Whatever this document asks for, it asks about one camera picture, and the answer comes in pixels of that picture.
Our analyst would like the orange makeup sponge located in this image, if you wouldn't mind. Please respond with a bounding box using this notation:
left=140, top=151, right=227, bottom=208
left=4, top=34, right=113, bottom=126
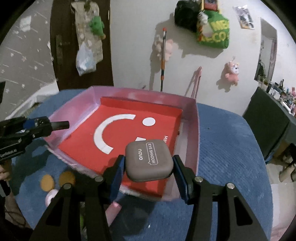
left=40, top=174, right=55, bottom=192
left=59, top=171, right=76, bottom=187

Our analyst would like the grey eye shadow case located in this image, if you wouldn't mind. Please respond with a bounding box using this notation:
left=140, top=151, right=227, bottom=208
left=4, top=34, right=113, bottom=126
left=125, top=140, right=174, bottom=182

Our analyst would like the pink round compact device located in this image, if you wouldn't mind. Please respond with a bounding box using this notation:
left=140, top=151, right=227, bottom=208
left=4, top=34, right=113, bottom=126
left=45, top=189, right=59, bottom=207

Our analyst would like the black lipstick tube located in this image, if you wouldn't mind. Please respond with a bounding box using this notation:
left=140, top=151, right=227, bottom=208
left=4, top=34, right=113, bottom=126
left=51, top=121, right=70, bottom=131

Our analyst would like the pink nail polish bottle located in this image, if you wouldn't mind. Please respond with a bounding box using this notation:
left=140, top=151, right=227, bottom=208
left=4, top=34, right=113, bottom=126
left=105, top=202, right=121, bottom=226

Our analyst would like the person's left hand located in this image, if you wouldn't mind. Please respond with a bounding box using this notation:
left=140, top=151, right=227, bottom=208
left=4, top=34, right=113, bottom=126
left=0, top=160, right=12, bottom=181

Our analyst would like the pink cardboard tray box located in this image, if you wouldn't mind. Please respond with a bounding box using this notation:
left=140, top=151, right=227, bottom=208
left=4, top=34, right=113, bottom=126
left=46, top=86, right=200, bottom=201

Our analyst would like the blue textured table cloth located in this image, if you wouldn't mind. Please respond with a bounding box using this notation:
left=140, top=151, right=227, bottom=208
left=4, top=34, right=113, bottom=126
left=10, top=90, right=273, bottom=240

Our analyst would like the red box lid insert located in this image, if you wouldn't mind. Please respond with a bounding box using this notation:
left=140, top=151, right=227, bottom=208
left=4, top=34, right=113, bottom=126
left=57, top=96, right=183, bottom=199

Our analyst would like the clear plastic bag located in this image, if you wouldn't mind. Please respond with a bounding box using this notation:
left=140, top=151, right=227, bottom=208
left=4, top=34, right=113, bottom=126
left=76, top=42, right=96, bottom=76

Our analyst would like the dark side table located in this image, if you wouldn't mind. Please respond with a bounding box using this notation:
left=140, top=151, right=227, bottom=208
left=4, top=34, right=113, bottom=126
left=243, top=87, right=295, bottom=159

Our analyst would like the dark wooden door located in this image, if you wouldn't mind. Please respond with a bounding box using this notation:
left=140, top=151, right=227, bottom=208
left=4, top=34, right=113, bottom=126
left=50, top=1, right=114, bottom=90

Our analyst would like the pink hanger rod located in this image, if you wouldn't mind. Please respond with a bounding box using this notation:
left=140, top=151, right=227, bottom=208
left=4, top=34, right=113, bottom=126
left=191, top=66, right=202, bottom=99

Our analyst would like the pink plush toy right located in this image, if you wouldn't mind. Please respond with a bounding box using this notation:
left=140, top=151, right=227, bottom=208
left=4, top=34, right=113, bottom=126
left=225, top=61, right=239, bottom=86

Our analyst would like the pink plush toy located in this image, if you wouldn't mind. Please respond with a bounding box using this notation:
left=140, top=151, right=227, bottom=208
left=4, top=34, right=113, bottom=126
left=154, top=35, right=174, bottom=62
left=225, top=61, right=239, bottom=86

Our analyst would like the green plush dinosaur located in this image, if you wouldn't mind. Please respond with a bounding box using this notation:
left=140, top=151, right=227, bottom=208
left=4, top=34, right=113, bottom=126
left=89, top=16, right=106, bottom=40

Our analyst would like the hanging fabric organizer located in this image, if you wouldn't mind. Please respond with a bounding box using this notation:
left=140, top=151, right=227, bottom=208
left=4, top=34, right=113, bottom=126
left=71, top=1, right=103, bottom=63

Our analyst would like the pink plush toy centre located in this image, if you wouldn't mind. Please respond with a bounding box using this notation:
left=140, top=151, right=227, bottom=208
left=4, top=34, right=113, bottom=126
left=154, top=35, right=174, bottom=62

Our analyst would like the green tote bag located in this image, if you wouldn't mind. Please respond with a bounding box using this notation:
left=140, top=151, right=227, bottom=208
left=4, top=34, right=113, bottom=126
left=196, top=10, right=230, bottom=49

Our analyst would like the black hanging bag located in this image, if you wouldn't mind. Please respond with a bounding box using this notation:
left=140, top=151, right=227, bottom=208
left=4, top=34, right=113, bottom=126
left=174, top=1, right=203, bottom=33

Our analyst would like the brass door handle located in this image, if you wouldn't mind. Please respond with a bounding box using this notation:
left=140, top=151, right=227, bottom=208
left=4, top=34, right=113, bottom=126
left=56, top=35, right=63, bottom=65

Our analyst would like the orange grey mop handle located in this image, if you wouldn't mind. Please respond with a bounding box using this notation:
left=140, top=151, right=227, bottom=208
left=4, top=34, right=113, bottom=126
left=160, top=28, right=167, bottom=92

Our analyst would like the photo poster on wall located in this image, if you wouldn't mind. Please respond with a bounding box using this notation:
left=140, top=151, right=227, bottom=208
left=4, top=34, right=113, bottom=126
left=233, top=5, right=254, bottom=30

